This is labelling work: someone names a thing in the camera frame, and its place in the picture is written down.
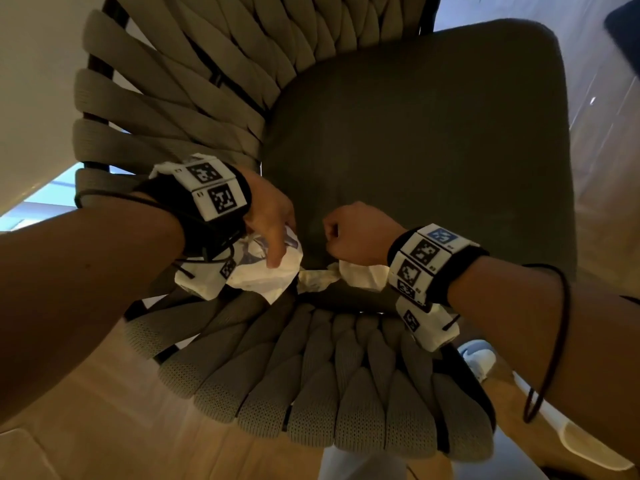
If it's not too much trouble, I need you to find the person's right hand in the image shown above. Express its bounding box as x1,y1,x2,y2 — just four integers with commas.
323,202,407,268

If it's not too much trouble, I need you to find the person's left hand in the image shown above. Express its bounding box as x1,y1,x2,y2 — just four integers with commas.
239,167,297,269

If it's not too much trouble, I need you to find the white plastic bag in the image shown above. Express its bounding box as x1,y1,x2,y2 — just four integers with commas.
227,226,390,305

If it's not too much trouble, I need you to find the person's right forearm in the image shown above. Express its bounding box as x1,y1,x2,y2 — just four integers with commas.
446,257,640,466

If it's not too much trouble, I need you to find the person's left forearm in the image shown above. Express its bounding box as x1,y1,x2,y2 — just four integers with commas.
0,194,187,426

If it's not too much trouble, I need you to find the left wrist marker tracker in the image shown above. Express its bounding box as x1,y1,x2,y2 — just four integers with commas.
134,154,253,301

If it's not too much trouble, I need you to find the wrist marker tracker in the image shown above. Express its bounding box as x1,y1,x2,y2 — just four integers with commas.
387,224,490,353
134,154,253,301

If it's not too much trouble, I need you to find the right wrist marker tracker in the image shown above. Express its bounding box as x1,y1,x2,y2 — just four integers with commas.
387,224,490,353

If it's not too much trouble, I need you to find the dark grey seat cushion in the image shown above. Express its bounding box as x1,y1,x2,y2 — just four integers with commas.
261,18,578,315

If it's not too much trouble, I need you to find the white shoe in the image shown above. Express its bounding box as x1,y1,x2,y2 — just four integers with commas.
458,339,497,384

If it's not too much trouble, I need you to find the window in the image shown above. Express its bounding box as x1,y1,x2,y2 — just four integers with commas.
0,162,132,233

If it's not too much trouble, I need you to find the pale grey rug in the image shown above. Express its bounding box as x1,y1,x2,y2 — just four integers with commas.
318,429,552,480

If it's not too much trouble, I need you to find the dark blue furniture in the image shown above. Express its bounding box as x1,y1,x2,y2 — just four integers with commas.
603,0,640,79

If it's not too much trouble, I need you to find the woven rope armchair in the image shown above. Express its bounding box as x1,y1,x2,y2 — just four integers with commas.
72,0,497,463

